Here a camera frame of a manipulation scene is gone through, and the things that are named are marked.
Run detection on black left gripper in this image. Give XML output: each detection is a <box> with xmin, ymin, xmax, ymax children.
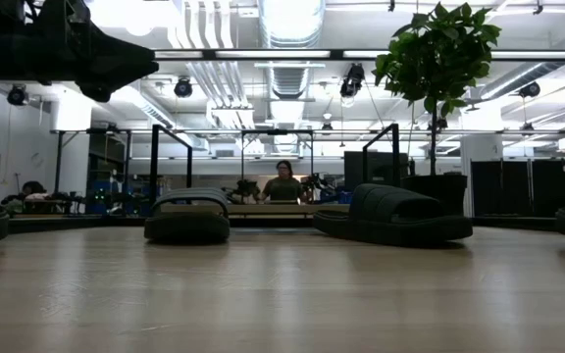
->
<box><xmin>17</xmin><ymin>0</ymin><xmax>161</xmax><ymax>104</ymax></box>

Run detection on black ceiling spotlight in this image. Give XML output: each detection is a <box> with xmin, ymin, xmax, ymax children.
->
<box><xmin>338</xmin><ymin>62</ymin><xmax>367</xmax><ymax>100</ymax></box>
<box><xmin>6</xmin><ymin>83</ymin><xmax>29</xmax><ymax>107</ymax></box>
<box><xmin>518</xmin><ymin>80</ymin><xmax>542</xmax><ymax>100</ymax></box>
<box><xmin>173</xmin><ymin>76</ymin><xmax>194</xmax><ymax>99</ymax></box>

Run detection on person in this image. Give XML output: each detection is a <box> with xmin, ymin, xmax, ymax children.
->
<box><xmin>258</xmin><ymin>160</ymin><xmax>311</xmax><ymax>205</ymax></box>
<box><xmin>19</xmin><ymin>179</ymin><xmax>51</xmax><ymax>203</ymax></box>

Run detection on wooden background table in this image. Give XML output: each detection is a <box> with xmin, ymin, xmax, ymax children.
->
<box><xmin>159</xmin><ymin>202</ymin><xmax>350</xmax><ymax>218</ymax></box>

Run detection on black overhead light bar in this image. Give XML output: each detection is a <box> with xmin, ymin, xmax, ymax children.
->
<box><xmin>152</xmin><ymin>47</ymin><xmax>565</xmax><ymax>63</ymax></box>

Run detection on black cabinet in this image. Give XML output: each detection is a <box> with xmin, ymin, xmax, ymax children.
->
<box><xmin>343</xmin><ymin>150</ymin><xmax>410</xmax><ymax>189</ymax></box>

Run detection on green leafy potted tree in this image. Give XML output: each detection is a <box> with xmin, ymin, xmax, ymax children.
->
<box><xmin>371</xmin><ymin>1</ymin><xmax>503</xmax><ymax>177</ymax></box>

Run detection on black plant pot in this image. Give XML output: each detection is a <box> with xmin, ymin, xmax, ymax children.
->
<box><xmin>401</xmin><ymin>173</ymin><xmax>469</xmax><ymax>218</ymax></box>

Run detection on black partition panels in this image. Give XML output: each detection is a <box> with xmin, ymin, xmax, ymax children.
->
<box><xmin>470</xmin><ymin>157</ymin><xmax>565</xmax><ymax>219</ymax></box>

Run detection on black metal shelf bracket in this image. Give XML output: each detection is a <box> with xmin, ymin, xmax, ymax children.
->
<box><xmin>149</xmin><ymin>123</ymin><xmax>194</xmax><ymax>208</ymax></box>
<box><xmin>361</xmin><ymin>123</ymin><xmax>402</xmax><ymax>188</ymax></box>

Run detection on black background rig frame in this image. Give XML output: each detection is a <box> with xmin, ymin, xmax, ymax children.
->
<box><xmin>50</xmin><ymin>127</ymin><xmax>133</xmax><ymax>218</ymax></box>

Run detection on silver ceiling air duct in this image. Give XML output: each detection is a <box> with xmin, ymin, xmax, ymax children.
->
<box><xmin>257</xmin><ymin>0</ymin><xmax>327</xmax><ymax>154</ymax></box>

